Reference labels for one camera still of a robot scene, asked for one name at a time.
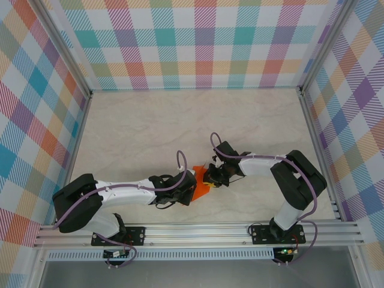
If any orange paper sheet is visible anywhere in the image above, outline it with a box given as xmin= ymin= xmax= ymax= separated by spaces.
xmin=191 ymin=164 xmax=217 ymax=202

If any grey metal sheet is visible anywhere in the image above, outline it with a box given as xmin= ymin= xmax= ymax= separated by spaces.
xmin=38 ymin=259 xmax=361 ymax=288

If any small black circuit board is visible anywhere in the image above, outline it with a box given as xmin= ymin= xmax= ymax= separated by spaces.
xmin=103 ymin=249 xmax=130 ymax=259

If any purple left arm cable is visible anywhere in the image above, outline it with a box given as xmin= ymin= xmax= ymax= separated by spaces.
xmin=53 ymin=149 xmax=193 ymax=269

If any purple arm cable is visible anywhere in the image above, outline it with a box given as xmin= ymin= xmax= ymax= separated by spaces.
xmin=209 ymin=131 xmax=319 ymax=267
xmin=53 ymin=149 xmax=193 ymax=269

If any long aluminium mounting rail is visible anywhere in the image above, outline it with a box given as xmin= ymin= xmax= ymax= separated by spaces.
xmin=32 ymin=220 xmax=365 ymax=249

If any slotted grey cable tray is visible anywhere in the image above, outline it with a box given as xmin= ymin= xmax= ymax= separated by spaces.
xmin=46 ymin=250 xmax=275 ymax=261

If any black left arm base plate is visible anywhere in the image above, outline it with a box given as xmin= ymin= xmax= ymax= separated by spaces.
xmin=91 ymin=226 xmax=146 ymax=247

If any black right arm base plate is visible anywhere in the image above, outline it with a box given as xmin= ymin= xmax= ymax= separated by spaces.
xmin=250 ymin=224 xmax=307 ymax=245

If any aluminium side rail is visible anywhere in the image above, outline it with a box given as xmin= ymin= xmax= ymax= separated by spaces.
xmin=53 ymin=92 xmax=94 ymax=226
xmin=298 ymin=89 xmax=344 ymax=223

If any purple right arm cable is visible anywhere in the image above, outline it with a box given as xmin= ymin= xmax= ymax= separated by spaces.
xmin=209 ymin=131 xmax=319 ymax=267

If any aluminium frame post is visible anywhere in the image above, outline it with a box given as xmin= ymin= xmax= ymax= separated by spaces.
xmin=29 ymin=0 xmax=94 ymax=100
xmin=298 ymin=0 xmax=358 ymax=95

